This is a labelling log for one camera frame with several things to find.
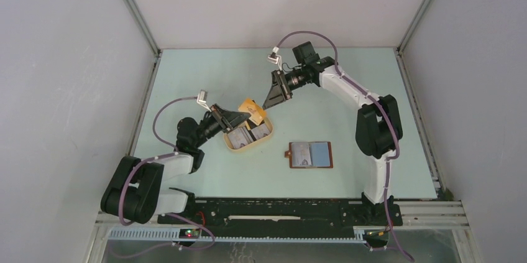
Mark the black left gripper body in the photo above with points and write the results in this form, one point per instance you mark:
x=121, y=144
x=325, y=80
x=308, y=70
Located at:
x=209, y=127

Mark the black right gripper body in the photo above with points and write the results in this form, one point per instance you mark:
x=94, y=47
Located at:
x=296, y=79

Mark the orange VIP card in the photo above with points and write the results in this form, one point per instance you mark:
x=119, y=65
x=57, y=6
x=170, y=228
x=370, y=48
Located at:
x=257, y=114

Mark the silver VIP diamond card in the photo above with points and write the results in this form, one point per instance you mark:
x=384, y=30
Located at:
x=300, y=155

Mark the brown leather card holder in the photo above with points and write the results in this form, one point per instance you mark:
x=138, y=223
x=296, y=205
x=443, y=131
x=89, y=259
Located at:
x=321, y=155

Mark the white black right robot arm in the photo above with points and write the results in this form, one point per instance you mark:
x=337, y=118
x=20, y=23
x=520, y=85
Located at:
x=378, y=128

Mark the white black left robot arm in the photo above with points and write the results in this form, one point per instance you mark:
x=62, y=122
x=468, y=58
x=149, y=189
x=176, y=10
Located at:
x=134, y=193

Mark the stack of white cards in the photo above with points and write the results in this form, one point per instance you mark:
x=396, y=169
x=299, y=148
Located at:
x=259, y=132

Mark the beige plastic card tray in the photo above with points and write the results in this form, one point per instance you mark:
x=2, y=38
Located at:
x=254, y=144

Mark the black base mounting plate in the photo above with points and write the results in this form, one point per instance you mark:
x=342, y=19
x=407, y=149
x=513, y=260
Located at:
x=304, y=218

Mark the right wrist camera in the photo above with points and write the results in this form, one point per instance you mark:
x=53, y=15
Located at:
x=275, y=58

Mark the aluminium frame rail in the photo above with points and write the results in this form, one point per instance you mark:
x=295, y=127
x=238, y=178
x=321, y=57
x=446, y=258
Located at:
x=416, y=215

